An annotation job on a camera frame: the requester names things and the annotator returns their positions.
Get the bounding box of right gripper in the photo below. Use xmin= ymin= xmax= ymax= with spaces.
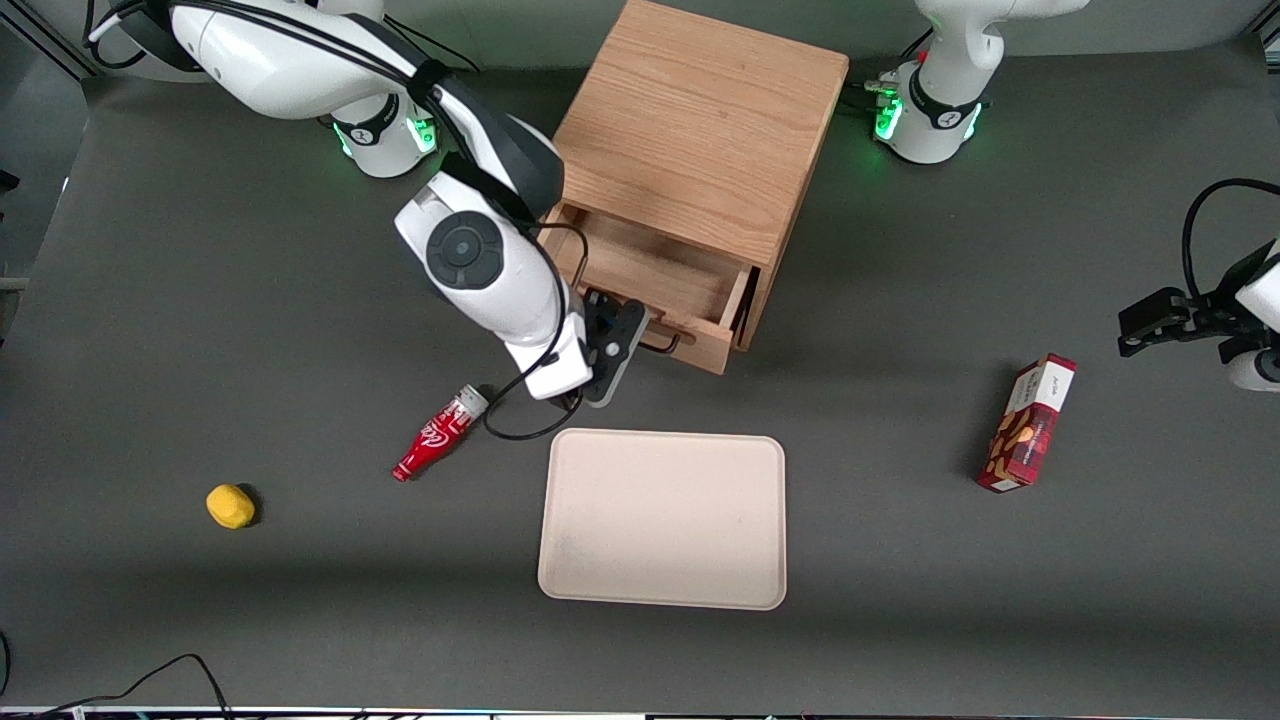
xmin=503 ymin=289 xmax=648 ymax=402

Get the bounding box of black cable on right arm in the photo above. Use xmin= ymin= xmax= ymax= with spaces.
xmin=88 ymin=0 xmax=589 ymax=443

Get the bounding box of red cola bottle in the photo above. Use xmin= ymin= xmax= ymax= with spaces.
xmin=391 ymin=385 xmax=491 ymax=484

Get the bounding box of black cable at table edge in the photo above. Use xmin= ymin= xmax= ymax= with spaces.
xmin=0 ymin=654 xmax=237 ymax=720

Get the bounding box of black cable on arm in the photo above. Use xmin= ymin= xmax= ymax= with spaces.
xmin=1181 ymin=178 xmax=1280 ymax=301
xmin=88 ymin=0 xmax=589 ymax=443

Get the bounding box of red cookie box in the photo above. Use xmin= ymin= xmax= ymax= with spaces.
xmin=976 ymin=353 xmax=1078 ymax=494

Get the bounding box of black cable at left base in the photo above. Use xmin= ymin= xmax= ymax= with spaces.
xmin=845 ymin=28 xmax=937 ymax=113

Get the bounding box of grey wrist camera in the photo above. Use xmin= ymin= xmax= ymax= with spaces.
xmin=1218 ymin=340 xmax=1280 ymax=393
xmin=582 ymin=350 xmax=627 ymax=409

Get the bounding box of beige plastic tray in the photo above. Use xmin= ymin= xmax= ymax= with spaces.
xmin=537 ymin=428 xmax=788 ymax=611

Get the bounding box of black handle of drawer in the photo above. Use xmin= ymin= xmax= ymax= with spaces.
xmin=640 ymin=318 xmax=698 ymax=358

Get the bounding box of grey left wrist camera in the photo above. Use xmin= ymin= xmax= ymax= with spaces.
xmin=1218 ymin=340 xmax=1280 ymax=393

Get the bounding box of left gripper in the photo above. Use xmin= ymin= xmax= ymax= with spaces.
xmin=1118 ymin=238 xmax=1280 ymax=359

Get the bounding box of yellow lemon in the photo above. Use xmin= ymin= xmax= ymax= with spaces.
xmin=206 ymin=484 xmax=258 ymax=530

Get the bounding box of wooden drawer with front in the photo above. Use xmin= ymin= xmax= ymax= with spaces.
xmin=540 ymin=203 xmax=758 ymax=376

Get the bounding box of black cable at base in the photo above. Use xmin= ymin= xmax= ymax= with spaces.
xmin=845 ymin=28 xmax=937 ymax=113
xmin=385 ymin=15 xmax=482 ymax=77

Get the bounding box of black cable at right base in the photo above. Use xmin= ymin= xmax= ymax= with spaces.
xmin=385 ymin=15 xmax=482 ymax=77

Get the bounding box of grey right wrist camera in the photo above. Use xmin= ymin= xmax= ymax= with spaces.
xmin=582 ymin=350 xmax=627 ymax=409

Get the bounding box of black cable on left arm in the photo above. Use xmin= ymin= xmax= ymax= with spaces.
xmin=1181 ymin=178 xmax=1280 ymax=301

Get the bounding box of wooden drawer cabinet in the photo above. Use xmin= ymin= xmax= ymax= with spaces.
xmin=545 ymin=0 xmax=851 ymax=353

